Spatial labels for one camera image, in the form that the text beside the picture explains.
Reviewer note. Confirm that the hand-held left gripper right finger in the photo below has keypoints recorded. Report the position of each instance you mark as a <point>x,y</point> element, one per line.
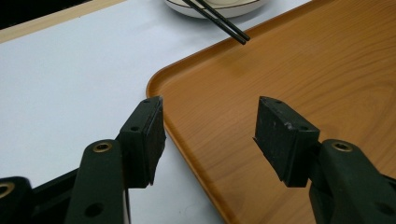
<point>289,146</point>

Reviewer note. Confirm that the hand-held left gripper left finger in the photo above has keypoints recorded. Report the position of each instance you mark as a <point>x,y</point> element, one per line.
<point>141,146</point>

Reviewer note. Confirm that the white bowl with dark rim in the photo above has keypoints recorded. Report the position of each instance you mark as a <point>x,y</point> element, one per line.
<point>230,9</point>

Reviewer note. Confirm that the black chopstick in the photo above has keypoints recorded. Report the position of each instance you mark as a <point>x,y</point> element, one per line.
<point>214,21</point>
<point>229,22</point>

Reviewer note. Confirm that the wooden tray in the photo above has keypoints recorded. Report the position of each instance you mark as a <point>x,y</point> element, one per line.
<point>249,81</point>

